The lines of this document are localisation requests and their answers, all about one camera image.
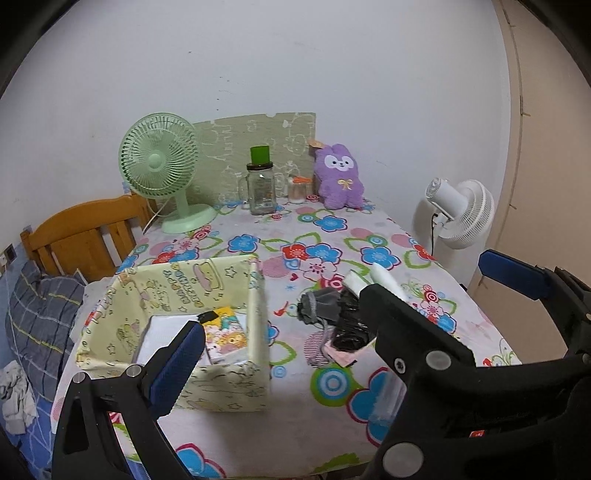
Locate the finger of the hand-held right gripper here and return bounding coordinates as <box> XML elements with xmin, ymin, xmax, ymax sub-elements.
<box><xmin>478</xmin><ymin>249</ymin><xmax>591</xmax><ymax>365</ymax></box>

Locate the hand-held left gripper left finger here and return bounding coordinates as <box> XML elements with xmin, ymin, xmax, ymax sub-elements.
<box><xmin>51</xmin><ymin>318</ymin><xmax>207</xmax><ymax>480</ymax></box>

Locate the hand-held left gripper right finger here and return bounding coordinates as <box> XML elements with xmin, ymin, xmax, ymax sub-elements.
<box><xmin>359</xmin><ymin>282</ymin><xmax>591</xmax><ymax>480</ymax></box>

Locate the white tube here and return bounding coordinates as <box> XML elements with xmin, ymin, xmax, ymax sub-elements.
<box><xmin>369</xmin><ymin>263</ymin><xmax>409</xmax><ymax>303</ymax></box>

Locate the black plastic bag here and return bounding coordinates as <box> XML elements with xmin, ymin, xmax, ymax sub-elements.
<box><xmin>330</xmin><ymin>288</ymin><xmax>379</xmax><ymax>354</ymax></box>

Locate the pink tissue packet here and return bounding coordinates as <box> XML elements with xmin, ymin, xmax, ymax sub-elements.
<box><xmin>323</xmin><ymin>344</ymin><xmax>370</xmax><ymax>368</ymax></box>

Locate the grey drawstring pouch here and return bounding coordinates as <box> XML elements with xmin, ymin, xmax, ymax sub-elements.
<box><xmin>298</xmin><ymin>288</ymin><xmax>345</xmax><ymax>326</ymax></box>

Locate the pink striped sock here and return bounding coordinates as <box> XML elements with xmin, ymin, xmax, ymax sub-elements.
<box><xmin>302</xmin><ymin>323</ymin><xmax>338</xmax><ymax>368</ymax></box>

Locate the yellow fabric storage box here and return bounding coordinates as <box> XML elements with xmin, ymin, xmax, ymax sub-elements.
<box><xmin>75</xmin><ymin>254</ymin><xmax>272</xmax><ymax>412</ymax></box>

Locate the white flat box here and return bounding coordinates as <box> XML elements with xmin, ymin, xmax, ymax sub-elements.
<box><xmin>134</xmin><ymin>315</ymin><xmax>206</xmax><ymax>365</ymax></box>

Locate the cartoon print tissue packet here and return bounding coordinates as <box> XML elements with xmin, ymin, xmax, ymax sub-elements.
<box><xmin>203</xmin><ymin>307</ymin><xmax>250</xmax><ymax>365</ymax></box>

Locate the white standing fan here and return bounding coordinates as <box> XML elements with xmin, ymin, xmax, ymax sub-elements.
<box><xmin>413</xmin><ymin>178</ymin><xmax>495</xmax><ymax>250</ymax></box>

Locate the floral tablecloth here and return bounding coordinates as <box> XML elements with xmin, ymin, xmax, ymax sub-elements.
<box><xmin>48</xmin><ymin>196</ymin><xmax>522</xmax><ymax>480</ymax></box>

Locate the white bedding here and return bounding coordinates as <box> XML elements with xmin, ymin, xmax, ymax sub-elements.
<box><xmin>76</xmin><ymin>277</ymin><xmax>116</xmax><ymax>324</ymax></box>

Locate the beige door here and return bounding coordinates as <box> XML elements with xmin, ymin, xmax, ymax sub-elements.
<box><xmin>492</xmin><ymin>0</ymin><xmax>591</xmax><ymax>305</ymax></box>

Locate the grey plaid pillow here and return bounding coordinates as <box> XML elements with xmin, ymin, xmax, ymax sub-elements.
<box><xmin>6</xmin><ymin>261</ymin><xmax>86</xmax><ymax>398</ymax></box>

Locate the purple plush bunny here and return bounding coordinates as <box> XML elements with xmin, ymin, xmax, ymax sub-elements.
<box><xmin>313</xmin><ymin>143</ymin><xmax>365</xmax><ymax>210</ymax></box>

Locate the cotton swab jar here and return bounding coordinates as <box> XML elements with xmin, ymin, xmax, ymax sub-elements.
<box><xmin>287</xmin><ymin>175</ymin><xmax>314</xmax><ymax>205</ymax></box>

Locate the white grey crumpled cloth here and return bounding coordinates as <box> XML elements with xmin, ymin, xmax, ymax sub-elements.
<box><xmin>0</xmin><ymin>360</ymin><xmax>40</xmax><ymax>435</ymax></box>

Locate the blue bed sheet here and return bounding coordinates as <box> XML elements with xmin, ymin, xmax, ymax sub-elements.
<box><xmin>0</xmin><ymin>263</ymin><xmax>61</xmax><ymax>480</ymax></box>

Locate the glass jar mug green lid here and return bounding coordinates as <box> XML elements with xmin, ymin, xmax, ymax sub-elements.
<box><xmin>239</xmin><ymin>145</ymin><xmax>284</xmax><ymax>216</ymax></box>

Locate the green desk fan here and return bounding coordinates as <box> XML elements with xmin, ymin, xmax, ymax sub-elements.
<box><xmin>119</xmin><ymin>112</ymin><xmax>218</xmax><ymax>234</ymax></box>

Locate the green patterned board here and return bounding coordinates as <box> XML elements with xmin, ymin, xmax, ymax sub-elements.
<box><xmin>191</xmin><ymin>112</ymin><xmax>317</xmax><ymax>206</ymax></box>

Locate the white fan cable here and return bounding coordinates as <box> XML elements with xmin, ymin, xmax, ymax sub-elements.
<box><xmin>141</xmin><ymin>198</ymin><xmax>164</xmax><ymax>234</ymax></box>

